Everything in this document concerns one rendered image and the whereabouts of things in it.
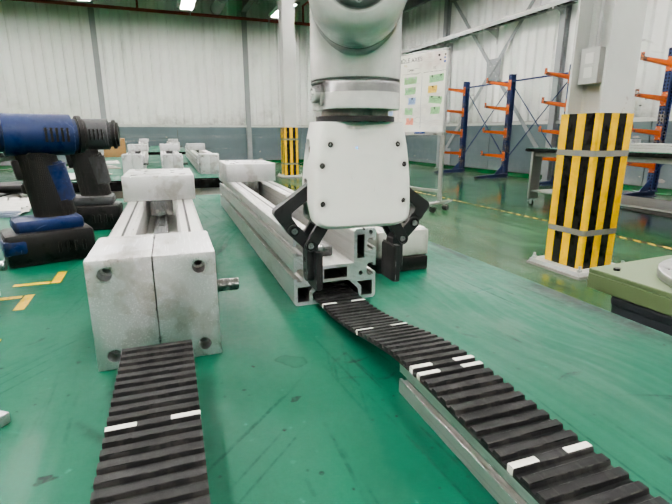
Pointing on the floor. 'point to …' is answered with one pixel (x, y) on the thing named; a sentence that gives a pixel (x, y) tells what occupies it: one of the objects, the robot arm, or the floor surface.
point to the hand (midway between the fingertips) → (353, 271)
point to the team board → (425, 103)
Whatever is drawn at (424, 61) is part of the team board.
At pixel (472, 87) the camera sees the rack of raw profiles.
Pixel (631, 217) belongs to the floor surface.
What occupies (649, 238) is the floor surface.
